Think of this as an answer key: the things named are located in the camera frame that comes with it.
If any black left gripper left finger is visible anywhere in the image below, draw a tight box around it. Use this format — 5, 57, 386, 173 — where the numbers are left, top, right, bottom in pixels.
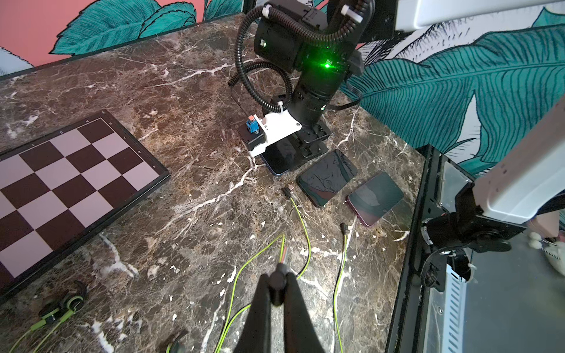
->
233, 274, 272, 353

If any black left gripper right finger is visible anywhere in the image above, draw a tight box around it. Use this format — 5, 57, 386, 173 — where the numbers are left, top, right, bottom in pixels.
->
283, 273, 325, 353

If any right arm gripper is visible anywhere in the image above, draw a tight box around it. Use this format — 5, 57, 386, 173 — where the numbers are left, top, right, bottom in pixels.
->
282, 90, 331, 160

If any blue smartphone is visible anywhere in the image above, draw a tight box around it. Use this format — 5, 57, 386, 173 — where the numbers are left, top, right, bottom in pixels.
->
260, 139, 304, 176

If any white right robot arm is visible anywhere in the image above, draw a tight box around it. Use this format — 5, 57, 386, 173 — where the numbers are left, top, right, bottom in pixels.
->
230, 1, 564, 352

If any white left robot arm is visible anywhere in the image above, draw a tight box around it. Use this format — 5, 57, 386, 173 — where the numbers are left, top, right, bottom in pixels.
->
386, 101, 564, 352

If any black smartphone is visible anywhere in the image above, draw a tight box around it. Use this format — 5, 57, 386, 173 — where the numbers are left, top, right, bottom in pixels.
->
296, 149, 358, 207

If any purple smartphone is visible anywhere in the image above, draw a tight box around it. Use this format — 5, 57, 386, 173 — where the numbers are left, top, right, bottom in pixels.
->
346, 172, 404, 227

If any green black earbud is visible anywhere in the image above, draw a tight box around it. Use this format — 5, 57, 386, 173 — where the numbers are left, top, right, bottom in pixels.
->
9, 280, 88, 353

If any dark chessboard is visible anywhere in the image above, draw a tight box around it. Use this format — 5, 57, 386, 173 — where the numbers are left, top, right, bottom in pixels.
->
1, 110, 170, 301

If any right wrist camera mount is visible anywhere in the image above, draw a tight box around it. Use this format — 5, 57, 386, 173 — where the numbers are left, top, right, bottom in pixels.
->
237, 110, 303, 157

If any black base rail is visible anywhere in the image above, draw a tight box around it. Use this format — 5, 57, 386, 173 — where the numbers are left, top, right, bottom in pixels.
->
385, 144, 444, 352

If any white slotted cable duct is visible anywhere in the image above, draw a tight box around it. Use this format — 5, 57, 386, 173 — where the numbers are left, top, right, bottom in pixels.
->
423, 265, 467, 353

